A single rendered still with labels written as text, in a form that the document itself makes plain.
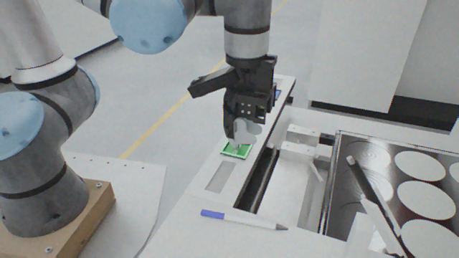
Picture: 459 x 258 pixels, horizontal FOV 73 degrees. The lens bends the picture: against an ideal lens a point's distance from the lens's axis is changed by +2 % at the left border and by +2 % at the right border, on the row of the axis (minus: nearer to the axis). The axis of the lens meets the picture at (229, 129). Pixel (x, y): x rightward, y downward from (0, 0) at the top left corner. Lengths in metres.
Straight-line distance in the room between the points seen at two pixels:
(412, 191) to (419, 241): 0.12
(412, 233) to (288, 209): 0.22
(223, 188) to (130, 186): 0.31
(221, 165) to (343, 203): 0.25
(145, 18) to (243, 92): 0.25
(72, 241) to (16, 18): 0.40
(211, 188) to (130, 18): 0.33
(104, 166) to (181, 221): 0.42
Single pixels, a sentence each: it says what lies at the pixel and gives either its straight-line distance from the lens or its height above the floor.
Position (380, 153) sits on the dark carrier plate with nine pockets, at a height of 0.90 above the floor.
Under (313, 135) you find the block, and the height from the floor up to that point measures 0.91.
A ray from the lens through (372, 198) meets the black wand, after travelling 0.40.
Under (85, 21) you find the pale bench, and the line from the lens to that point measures 3.95.
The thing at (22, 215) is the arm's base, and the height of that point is 0.93.
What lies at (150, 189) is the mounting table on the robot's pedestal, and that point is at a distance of 0.79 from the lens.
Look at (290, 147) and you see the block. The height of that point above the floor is 0.91.
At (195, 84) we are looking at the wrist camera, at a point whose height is 1.10.
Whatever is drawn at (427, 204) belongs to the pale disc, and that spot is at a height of 0.90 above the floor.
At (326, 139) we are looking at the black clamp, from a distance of 0.82.
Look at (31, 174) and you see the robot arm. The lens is 0.63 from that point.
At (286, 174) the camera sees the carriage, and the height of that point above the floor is 0.88.
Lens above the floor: 1.37
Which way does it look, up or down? 35 degrees down
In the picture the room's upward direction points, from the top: straight up
